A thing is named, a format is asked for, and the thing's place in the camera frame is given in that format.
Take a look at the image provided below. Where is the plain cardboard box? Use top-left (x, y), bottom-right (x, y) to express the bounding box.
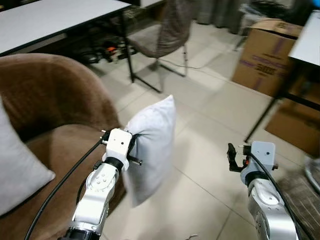
top-left (264, 82), bottom-right (320, 157)

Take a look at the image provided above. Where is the black orange gadget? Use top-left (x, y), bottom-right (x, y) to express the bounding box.
top-left (100, 45), bottom-right (125, 60)

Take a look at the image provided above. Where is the plain light grey pillow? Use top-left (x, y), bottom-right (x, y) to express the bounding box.
top-left (122, 94), bottom-right (177, 209)

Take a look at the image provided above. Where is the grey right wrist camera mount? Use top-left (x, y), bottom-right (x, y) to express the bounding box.
top-left (241, 140), bottom-right (279, 176)

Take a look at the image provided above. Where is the round brown sofa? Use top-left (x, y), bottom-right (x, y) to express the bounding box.
top-left (0, 52), bottom-right (128, 240)

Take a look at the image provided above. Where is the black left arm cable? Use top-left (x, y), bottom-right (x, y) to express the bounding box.
top-left (24, 138), bottom-right (106, 240)

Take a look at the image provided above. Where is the brown fabric chair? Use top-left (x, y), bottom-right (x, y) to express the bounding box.
top-left (126, 0), bottom-right (197, 94)

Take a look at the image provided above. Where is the brown metal-framed stool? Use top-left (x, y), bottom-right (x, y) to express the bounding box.
top-left (278, 159), bottom-right (320, 240)

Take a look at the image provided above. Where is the cardboard box with purple print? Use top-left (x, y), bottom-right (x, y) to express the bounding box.
top-left (232, 18), bottom-right (304, 99)

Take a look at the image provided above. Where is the grey printed pillow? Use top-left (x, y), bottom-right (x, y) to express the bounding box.
top-left (0, 96), bottom-right (56, 217)

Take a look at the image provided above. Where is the long white table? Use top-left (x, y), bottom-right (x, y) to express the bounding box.
top-left (0, 0), bottom-right (164, 94)

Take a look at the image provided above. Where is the small white black-legged table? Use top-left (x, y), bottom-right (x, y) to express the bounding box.
top-left (244, 10), bottom-right (320, 144)

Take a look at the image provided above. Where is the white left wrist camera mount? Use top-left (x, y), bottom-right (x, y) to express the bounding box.
top-left (102, 128), bottom-right (134, 166)

